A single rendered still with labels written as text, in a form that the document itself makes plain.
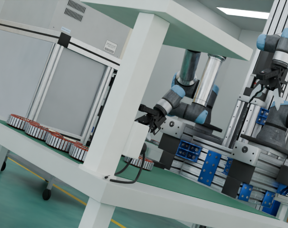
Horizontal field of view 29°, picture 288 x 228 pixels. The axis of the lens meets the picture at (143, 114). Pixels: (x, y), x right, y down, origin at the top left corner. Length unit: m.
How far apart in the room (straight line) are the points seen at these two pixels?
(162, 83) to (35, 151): 8.44
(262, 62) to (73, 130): 1.35
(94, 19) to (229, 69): 8.84
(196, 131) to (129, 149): 1.77
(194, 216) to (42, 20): 1.06
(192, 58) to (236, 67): 7.98
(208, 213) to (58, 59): 0.83
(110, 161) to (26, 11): 1.12
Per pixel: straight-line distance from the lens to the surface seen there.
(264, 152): 2.85
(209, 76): 2.86
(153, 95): 9.88
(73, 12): 2.26
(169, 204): 1.50
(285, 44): 2.48
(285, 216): 4.84
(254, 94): 2.48
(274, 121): 2.92
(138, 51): 1.41
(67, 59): 2.12
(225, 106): 10.85
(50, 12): 2.24
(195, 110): 2.82
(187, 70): 3.10
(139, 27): 1.44
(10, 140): 1.73
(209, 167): 3.04
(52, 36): 2.12
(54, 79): 2.11
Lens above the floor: 0.90
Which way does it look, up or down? 1 degrees up
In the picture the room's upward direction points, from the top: 20 degrees clockwise
